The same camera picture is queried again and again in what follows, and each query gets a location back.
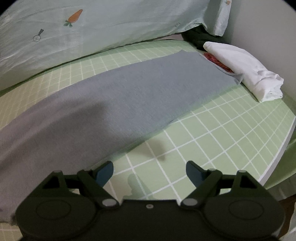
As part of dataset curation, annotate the grey cloth garment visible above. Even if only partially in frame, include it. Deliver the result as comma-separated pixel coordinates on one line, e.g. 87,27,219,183
1,51,242,223

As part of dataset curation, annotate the green white grid mat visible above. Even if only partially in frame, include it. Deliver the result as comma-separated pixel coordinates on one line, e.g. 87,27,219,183
1,40,295,200

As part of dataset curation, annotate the folded white garment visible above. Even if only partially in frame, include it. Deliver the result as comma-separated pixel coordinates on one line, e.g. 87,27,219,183
203,42,284,102

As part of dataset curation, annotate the red item under white garment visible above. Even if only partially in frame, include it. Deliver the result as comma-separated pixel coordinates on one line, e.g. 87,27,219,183
203,52,233,73

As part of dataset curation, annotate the light green carrot-print pillow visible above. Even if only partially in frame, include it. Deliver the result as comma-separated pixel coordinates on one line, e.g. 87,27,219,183
1,0,232,89

